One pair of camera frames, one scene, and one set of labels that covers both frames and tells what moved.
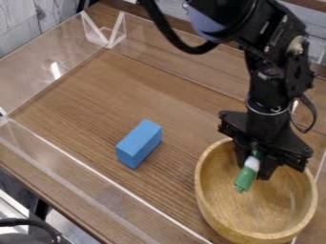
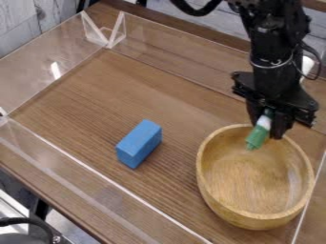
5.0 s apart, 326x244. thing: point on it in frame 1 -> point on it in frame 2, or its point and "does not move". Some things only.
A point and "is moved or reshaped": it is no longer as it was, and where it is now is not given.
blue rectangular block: [140, 143] does not move
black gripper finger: [269, 163] -> [283, 121]
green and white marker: [248, 174] is moved or reshaped
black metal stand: [38, 235] does not move
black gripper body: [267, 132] -> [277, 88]
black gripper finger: [242, 151] -> [256, 108]
